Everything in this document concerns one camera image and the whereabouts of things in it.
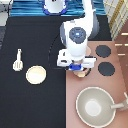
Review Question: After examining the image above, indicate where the black burner top right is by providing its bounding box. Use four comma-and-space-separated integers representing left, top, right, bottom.
96, 45, 111, 58

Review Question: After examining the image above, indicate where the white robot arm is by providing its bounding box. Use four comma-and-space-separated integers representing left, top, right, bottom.
57, 0, 99, 71

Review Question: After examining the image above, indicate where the pink stove top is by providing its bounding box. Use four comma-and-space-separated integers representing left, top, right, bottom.
66, 41, 126, 128

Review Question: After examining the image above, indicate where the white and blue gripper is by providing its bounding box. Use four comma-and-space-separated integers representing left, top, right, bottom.
57, 49, 96, 71

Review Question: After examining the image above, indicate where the cream slotted spatula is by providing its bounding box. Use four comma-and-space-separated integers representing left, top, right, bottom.
13, 49, 23, 71

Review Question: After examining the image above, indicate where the large grey wok pan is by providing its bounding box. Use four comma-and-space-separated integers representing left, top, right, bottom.
76, 87, 128, 128

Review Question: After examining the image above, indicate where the cream round plate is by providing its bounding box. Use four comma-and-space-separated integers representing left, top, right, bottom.
26, 65, 46, 85

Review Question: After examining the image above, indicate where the pink pot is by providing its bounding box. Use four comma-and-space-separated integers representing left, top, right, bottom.
74, 68, 90, 78

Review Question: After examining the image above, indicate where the black burner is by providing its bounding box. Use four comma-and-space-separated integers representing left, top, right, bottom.
98, 62, 115, 76
96, 45, 111, 58

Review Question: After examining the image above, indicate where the black burner bottom right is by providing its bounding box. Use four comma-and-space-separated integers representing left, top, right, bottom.
98, 62, 115, 76

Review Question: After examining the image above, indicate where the black table mat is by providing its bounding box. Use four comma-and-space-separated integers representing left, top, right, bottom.
0, 15, 112, 128

